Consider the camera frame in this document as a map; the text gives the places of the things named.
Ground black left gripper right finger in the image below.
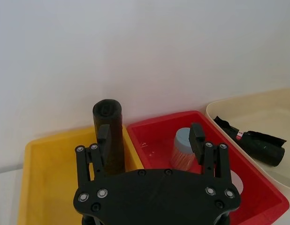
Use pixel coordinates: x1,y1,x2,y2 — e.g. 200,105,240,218
189,122,232,186

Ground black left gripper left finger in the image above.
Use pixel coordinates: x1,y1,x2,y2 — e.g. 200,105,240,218
75,124,111,188

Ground cotton swab jar blue lid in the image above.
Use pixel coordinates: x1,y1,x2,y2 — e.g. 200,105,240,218
169,127,198,173

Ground yellow plastic bin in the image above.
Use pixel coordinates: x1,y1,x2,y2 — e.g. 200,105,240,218
17,125,144,225

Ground upright black roll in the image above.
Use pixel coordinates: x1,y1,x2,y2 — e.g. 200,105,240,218
92,98,124,176

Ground red plastic bin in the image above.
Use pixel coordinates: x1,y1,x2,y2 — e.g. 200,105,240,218
126,110,290,225

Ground white round object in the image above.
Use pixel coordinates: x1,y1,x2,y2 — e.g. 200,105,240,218
229,169,244,195

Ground black garbage bag roll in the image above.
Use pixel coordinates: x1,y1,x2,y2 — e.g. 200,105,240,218
213,115,287,168

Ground cream plastic bin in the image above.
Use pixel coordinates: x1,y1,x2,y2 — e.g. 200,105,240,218
205,87,290,208

